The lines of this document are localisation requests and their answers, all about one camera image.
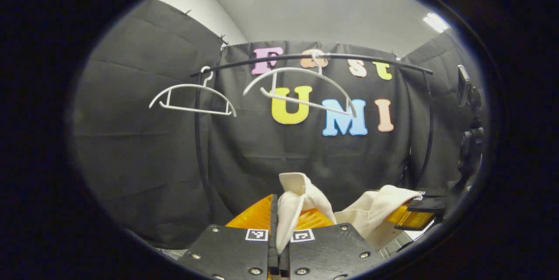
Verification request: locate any white plastic hanger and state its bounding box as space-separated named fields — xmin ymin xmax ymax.
xmin=148 ymin=67 xmax=237 ymax=118
xmin=243 ymin=51 xmax=357 ymax=119

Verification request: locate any small ceiling light panel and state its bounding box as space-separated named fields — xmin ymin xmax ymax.
xmin=423 ymin=13 xmax=450 ymax=33

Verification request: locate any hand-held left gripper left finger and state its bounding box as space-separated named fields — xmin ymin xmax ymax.
xmin=177 ymin=194 xmax=280 ymax=280

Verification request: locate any cream white shirt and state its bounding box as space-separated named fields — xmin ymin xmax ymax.
xmin=276 ymin=172 xmax=423 ymax=254

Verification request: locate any black clothes rack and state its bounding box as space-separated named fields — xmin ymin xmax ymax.
xmin=190 ymin=53 xmax=434 ymax=211

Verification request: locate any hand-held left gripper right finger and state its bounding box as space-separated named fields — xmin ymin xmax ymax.
xmin=279 ymin=208 xmax=385 ymax=280

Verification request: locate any black backdrop cloth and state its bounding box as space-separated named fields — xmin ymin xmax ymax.
xmin=72 ymin=0 xmax=485 ymax=250

